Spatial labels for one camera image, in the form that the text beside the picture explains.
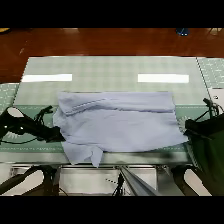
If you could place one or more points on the light blue shirt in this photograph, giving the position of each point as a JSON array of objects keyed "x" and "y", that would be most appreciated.
[{"x": 120, "y": 123}]

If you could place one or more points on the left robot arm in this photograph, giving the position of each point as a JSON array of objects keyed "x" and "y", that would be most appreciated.
[{"x": 19, "y": 124}]

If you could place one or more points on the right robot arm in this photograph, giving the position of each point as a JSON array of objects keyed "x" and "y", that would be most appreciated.
[{"x": 182, "y": 176}]

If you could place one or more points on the silver frame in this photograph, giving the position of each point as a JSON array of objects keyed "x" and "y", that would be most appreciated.
[{"x": 140, "y": 186}]

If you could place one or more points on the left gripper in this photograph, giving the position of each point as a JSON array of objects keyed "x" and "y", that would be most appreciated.
[{"x": 54, "y": 134}]

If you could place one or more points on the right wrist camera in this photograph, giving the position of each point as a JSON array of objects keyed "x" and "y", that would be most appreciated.
[{"x": 207, "y": 103}]

